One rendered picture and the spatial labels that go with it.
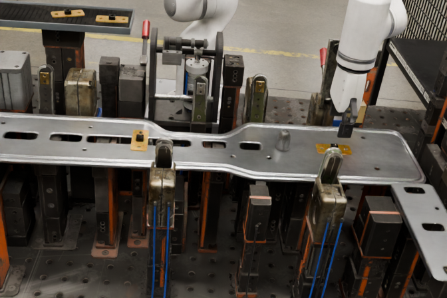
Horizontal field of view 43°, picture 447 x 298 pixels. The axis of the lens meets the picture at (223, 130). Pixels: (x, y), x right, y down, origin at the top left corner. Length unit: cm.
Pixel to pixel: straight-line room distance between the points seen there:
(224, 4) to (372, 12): 63
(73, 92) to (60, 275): 44
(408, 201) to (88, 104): 79
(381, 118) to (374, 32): 103
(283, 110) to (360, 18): 97
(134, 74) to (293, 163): 47
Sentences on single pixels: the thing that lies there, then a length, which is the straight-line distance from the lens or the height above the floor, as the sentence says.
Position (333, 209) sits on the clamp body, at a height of 102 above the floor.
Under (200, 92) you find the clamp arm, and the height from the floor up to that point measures 107.
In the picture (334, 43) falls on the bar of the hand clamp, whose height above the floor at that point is 121.
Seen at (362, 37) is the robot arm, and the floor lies 131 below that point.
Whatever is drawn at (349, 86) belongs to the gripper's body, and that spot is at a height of 120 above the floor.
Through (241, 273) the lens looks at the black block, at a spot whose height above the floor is 77.
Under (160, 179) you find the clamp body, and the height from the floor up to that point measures 104.
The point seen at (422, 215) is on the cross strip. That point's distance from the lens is 129.
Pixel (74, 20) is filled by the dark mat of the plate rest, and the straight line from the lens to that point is 158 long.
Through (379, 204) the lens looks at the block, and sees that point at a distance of 132.
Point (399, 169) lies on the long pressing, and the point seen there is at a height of 100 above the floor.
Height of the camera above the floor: 177
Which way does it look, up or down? 33 degrees down
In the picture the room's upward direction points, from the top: 6 degrees clockwise
